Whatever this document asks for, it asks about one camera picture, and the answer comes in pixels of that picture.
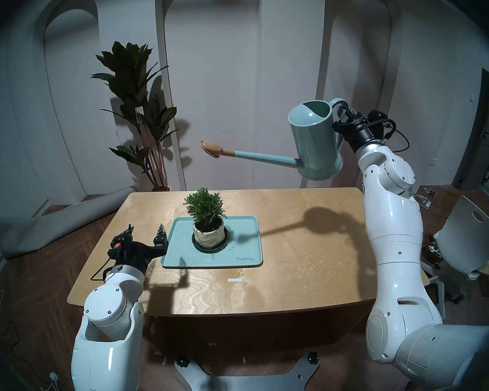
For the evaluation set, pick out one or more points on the teal rectangular tray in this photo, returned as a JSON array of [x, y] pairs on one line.
[[244, 243]]

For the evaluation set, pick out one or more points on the light teal watering can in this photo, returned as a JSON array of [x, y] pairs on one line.
[[313, 146]]

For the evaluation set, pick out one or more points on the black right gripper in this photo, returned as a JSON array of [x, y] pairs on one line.
[[366, 131]]

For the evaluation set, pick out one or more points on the dark grey door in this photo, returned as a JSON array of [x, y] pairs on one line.
[[483, 137]]

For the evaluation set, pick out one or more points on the black star knob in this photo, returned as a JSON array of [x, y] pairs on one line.
[[313, 357], [182, 361]]

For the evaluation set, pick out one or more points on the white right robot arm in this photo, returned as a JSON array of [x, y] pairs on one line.
[[395, 231]]

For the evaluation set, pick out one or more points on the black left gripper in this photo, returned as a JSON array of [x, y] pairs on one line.
[[132, 253]]

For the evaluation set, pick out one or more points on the small shrub in cream pot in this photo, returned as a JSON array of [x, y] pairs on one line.
[[208, 237]]

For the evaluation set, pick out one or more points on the grey metal robot base plate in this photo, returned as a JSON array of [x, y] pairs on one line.
[[244, 382]]

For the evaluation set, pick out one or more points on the rolled grey floor mat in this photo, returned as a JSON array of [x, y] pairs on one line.
[[49, 227]]

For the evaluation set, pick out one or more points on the white plastic chair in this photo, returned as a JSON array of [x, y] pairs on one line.
[[464, 235]]

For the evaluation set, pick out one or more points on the black plant saucer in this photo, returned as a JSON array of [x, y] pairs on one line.
[[195, 244]]

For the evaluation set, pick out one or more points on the tall dark leafy floor plant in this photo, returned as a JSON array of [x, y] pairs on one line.
[[126, 68]]

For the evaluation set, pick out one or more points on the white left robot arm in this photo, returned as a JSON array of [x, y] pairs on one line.
[[106, 345]]

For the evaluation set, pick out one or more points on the pile of small floor clutter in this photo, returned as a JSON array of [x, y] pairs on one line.
[[424, 200]]

